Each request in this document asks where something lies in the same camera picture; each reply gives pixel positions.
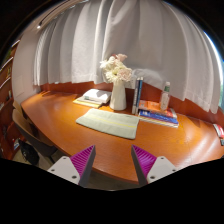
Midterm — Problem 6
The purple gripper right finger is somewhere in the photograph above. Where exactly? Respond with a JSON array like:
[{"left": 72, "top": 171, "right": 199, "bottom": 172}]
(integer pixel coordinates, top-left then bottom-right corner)
[{"left": 131, "top": 145, "right": 177, "bottom": 186}]

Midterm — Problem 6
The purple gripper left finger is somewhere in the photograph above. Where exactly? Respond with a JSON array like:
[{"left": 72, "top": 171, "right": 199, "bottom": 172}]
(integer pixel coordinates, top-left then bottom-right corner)
[{"left": 48, "top": 145, "right": 96, "bottom": 187}]

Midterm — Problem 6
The light green folded towel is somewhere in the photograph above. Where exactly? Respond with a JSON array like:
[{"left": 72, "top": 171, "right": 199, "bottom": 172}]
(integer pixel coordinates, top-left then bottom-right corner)
[{"left": 76, "top": 108, "right": 139, "bottom": 140}]

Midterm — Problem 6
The black bag on floor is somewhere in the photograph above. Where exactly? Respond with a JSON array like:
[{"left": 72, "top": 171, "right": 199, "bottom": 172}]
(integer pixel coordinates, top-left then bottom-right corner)
[{"left": 19, "top": 140, "right": 39, "bottom": 166}]

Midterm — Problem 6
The blue flat book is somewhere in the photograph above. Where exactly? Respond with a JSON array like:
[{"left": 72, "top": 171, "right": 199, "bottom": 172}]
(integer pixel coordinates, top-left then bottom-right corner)
[{"left": 138, "top": 110, "right": 179, "bottom": 128}]

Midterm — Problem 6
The orange flat book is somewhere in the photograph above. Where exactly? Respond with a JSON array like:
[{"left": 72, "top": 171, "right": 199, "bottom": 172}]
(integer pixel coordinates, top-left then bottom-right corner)
[{"left": 139, "top": 100, "right": 177, "bottom": 118}]

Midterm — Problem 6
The yellow book under stack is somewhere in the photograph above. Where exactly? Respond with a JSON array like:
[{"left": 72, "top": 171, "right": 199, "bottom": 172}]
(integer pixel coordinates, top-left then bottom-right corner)
[{"left": 74, "top": 97, "right": 102, "bottom": 108}]

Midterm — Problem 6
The clear plastic water bottle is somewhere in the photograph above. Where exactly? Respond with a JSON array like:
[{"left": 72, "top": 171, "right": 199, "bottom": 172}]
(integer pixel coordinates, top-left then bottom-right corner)
[{"left": 160, "top": 82, "right": 170, "bottom": 111}]

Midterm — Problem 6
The grey chair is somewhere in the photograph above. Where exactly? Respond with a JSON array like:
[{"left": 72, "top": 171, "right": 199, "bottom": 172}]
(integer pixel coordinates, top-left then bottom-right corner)
[{"left": 12, "top": 101, "right": 57, "bottom": 157}]

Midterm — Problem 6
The wooden bookshelf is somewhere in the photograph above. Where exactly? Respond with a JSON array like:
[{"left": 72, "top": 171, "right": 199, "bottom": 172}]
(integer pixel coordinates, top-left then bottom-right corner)
[{"left": 0, "top": 40, "right": 20, "bottom": 160}]

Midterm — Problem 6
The white ceramic vase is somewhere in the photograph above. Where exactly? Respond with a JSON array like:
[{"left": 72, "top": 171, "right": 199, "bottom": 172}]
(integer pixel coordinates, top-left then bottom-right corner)
[{"left": 110, "top": 81, "right": 126, "bottom": 110}]

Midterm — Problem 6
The white book on stack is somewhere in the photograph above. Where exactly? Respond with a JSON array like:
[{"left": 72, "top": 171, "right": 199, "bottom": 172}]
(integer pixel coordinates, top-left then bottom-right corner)
[{"left": 83, "top": 89, "right": 111, "bottom": 103}]

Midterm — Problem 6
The upright grey book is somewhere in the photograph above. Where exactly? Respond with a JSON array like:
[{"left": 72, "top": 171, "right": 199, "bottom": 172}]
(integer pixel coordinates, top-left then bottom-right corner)
[{"left": 132, "top": 78, "right": 139, "bottom": 114}]

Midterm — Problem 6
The red item at edge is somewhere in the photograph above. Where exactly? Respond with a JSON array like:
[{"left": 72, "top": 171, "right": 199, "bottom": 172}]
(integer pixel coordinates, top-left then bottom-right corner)
[{"left": 213, "top": 124, "right": 224, "bottom": 146}]

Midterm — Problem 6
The upright blue book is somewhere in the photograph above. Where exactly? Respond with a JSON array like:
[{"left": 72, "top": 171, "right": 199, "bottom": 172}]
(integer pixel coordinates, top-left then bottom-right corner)
[{"left": 135, "top": 77, "right": 143, "bottom": 115}]

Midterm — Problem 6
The white pink flower bouquet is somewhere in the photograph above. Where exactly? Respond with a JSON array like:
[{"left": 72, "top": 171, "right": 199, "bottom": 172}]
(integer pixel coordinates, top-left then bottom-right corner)
[{"left": 100, "top": 54, "right": 132, "bottom": 83}]

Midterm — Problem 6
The white curtain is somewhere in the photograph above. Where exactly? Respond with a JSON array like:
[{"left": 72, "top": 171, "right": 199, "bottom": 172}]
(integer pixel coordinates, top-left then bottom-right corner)
[{"left": 33, "top": 0, "right": 220, "bottom": 113}]

